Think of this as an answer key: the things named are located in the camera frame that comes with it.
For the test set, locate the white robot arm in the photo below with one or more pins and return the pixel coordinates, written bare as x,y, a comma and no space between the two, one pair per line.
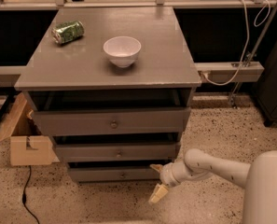
258,179

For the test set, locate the grey bottom drawer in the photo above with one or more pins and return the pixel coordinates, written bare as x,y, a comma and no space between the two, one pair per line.
113,174

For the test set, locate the cardboard box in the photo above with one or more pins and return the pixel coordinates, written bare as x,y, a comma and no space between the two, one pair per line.
26,145

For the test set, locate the grey drawer cabinet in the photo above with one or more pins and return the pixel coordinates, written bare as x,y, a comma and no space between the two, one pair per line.
117,100

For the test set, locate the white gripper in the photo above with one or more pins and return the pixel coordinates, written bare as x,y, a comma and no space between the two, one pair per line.
167,174

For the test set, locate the grey middle drawer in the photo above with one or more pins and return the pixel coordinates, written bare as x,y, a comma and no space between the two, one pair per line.
118,151

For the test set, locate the dark cabinet at right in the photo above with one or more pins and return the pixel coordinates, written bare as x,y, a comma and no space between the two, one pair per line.
265,90

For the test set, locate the metal diagonal rod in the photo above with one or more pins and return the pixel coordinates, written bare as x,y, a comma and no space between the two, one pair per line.
247,59

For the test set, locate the grey top drawer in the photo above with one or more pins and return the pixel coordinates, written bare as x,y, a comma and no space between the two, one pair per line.
164,120

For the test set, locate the grey drawer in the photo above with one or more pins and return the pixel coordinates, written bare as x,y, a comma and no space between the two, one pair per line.
113,174
164,120
118,151

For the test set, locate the green soda can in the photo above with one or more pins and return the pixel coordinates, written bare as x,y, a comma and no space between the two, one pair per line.
68,31

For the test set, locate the white bowl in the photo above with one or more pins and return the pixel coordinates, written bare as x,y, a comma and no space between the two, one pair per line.
122,51

